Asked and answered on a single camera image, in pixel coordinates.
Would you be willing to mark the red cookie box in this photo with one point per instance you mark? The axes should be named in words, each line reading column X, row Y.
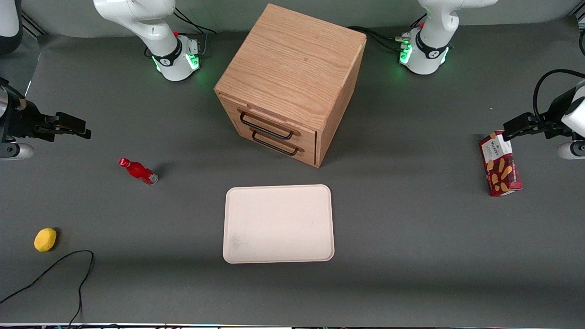
column 502, row 173

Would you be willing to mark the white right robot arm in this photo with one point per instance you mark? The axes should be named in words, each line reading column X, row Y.
column 160, row 32

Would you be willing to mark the aluminium frame rail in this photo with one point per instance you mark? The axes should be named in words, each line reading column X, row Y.
column 577, row 18
column 34, row 26

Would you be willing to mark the wooden drawer cabinet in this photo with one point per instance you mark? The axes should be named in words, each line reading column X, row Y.
column 292, row 59

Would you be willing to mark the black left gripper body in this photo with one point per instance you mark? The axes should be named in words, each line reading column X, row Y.
column 550, row 122

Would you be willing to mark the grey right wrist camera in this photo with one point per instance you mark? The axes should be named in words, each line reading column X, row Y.
column 18, row 151

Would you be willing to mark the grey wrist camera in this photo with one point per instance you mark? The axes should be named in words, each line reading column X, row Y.
column 18, row 151
column 571, row 150

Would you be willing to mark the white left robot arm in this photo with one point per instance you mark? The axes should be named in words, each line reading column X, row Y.
column 434, row 32

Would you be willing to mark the red bottle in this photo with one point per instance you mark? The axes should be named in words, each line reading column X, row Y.
column 139, row 172

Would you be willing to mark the wooden drawer with notched edge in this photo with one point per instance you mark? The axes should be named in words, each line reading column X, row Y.
column 307, row 136

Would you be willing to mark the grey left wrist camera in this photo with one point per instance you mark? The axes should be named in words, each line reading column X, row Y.
column 571, row 150

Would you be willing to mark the yellow lemon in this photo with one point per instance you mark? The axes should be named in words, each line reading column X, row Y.
column 45, row 240

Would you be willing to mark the wooden drawer with plain edge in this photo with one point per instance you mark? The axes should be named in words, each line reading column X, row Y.
column 309, row 155

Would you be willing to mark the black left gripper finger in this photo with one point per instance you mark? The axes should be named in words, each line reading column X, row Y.
column 518, row 124
column 525, row 134

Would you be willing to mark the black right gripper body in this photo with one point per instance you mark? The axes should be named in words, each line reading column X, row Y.
column 20, row 121

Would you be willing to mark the beige plastic tray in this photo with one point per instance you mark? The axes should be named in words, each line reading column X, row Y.
column 279, row 224

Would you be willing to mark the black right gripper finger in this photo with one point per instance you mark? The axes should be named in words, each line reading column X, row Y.
column 71, row 122
column 80, row 135

